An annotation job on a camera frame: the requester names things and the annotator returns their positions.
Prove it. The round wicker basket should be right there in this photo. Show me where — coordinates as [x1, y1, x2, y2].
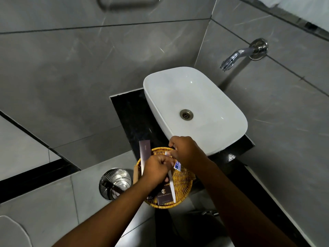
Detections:
[135, 147, 194, 209]

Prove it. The white ceramic sink basin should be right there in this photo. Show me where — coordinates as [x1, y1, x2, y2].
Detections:
[143, 67, 248, 157]

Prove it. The white toilet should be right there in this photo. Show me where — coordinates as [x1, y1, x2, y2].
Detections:
[0, 215, 33, 247]

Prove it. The person's left forearm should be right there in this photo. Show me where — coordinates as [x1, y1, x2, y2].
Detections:
[52, 176, 156, 247]

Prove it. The white blue-labelled small tube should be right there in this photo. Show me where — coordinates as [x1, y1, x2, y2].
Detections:
[164, 151, 182, 171]

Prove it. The person's right hand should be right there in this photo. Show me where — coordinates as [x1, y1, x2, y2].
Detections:
[168, 136, 210, 171]

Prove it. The chrome wall faucet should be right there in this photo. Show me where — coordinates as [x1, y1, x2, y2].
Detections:
[220, 38, 268, 72]

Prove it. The long white packet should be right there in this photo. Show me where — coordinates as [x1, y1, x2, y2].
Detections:
[168, 170, 177, 203]

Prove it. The person's right forearm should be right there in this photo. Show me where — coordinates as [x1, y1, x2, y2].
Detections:
[194, 159, 297, 247]

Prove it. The dark brown printed box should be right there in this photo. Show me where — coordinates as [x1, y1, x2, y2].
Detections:
[156, 185, 173, 206]

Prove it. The metal sink drain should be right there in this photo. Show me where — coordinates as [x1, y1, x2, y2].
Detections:
[180, 109, 194, 121]

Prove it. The person's left hand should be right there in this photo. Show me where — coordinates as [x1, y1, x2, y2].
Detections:
[142, 154, 175, 187]

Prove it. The steel trash bin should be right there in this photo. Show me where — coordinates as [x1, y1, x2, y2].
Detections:
[99, 167, 133, 202]

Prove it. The grey towel ring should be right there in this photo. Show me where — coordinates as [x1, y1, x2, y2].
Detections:
[96, 0, 162, 11]

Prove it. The long brown slim box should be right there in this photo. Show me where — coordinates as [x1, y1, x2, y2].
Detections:
[139, 140, 151, 176]

